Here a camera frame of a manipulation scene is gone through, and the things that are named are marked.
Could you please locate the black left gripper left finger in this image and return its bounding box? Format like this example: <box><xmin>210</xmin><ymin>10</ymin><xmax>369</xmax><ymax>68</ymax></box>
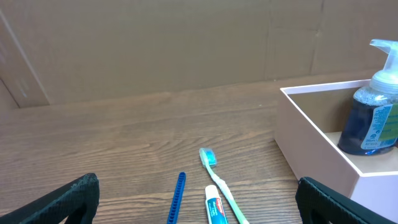
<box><xmin>1</xmin><ymin>173</ymin><xmax>100</xmax><ymax>224</ymax></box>

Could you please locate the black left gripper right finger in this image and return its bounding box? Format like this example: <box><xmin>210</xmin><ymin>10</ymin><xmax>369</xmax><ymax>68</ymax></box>
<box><xmin>295</xmin><ymin>177</ymin><xmax>394</xmax><ymax>224</ymax></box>

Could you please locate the blue soap pump bottle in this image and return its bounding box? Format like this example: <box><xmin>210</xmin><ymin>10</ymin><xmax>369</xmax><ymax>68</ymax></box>
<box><xmin>338</xmin><ymin>39</ymin><xmax>397</xmax><ymax>156</ymax></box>

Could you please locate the small toothpaste tube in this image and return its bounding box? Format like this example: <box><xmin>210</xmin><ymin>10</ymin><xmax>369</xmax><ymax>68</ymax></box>
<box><xmin>205</xmin><ymin>185</ymin><xmax>228</xmax><ymax>224</ymax></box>

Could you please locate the green white toothbrush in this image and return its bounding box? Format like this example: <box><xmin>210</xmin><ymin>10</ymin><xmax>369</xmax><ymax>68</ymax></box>
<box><xmin>199</xmin><ymin>147</ymin><xmax>249</xmax><ymax>224</ymax></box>

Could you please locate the white open cardboard box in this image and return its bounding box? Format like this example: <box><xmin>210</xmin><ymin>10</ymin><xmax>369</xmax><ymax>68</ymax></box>
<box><xmin>275</xmin><ymin>80</ymin><xmax>397</xmax><ymax>222</ymax></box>

